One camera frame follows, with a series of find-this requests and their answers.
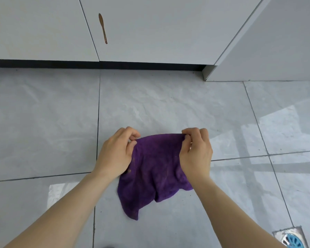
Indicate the person's left forearm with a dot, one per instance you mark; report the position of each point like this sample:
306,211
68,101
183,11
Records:
67,214

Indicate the blue drain strainer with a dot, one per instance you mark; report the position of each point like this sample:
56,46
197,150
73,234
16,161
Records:
294,241

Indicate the person's left hand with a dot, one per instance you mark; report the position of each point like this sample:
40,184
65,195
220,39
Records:
113,157

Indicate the narrow grey cabinet door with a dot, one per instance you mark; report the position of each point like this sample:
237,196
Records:
38,28

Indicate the purple microfibre cloth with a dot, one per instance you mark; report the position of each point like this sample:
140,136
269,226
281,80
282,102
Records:
155,175

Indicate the black cabinet plinth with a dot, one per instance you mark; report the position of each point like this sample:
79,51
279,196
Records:
93,65

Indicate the wide grey cabinet door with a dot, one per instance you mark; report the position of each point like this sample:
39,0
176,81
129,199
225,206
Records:
165,28

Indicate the person's left thumb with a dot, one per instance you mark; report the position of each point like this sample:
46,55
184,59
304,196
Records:
132,147

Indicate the person's right hand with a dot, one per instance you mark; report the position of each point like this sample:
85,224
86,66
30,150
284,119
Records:
197,157

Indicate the person's right forearm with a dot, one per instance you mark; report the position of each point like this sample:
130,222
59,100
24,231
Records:
230,216

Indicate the grey cabinet side panel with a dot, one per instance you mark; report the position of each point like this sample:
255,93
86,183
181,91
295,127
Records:
271,43

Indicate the person's right thumb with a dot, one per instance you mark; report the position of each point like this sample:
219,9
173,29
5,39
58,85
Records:
186,144

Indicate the brown stain streak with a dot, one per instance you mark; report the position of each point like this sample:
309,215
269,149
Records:
102,28

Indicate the steel floor drain cover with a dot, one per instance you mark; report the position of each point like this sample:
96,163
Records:
277,236

